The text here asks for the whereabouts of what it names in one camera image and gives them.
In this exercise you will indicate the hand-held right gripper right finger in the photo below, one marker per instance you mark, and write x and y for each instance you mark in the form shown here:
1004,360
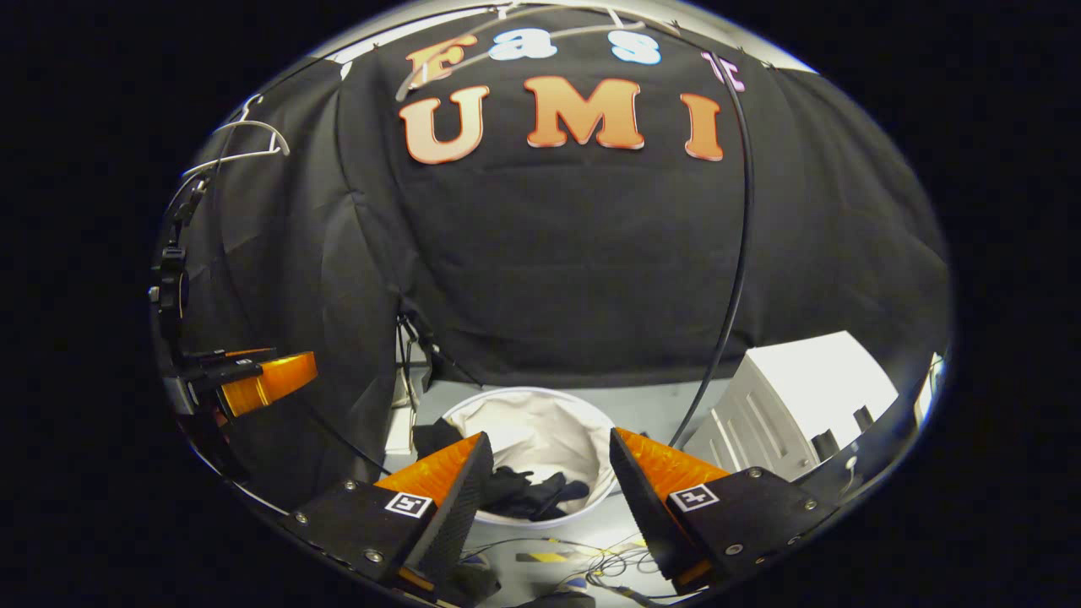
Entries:
650,511

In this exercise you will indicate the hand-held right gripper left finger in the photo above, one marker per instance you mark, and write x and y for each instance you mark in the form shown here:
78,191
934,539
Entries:
456,507

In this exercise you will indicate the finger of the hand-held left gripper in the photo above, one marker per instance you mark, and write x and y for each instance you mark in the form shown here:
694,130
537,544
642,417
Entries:
270,382
220,361

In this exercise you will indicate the black jacket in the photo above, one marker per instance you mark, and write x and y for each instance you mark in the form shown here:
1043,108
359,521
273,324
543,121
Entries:
532,498

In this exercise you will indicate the white laundry hamper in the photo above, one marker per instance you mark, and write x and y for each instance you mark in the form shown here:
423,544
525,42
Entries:
540,431

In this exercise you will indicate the white jacket hanger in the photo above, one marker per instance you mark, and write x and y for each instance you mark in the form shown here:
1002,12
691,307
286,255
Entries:
591,27

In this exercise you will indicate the yellow black floor tape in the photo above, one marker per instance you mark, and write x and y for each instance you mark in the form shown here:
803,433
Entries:
540,557

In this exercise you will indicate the white narrow panel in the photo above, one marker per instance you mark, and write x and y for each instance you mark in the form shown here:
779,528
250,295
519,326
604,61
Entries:
399,422

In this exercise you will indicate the white plastic cabinet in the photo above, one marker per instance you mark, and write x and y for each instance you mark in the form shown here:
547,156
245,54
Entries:
802,380

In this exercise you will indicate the black backdrop cloth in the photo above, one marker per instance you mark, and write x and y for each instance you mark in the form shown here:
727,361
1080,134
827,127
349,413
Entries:
574,253

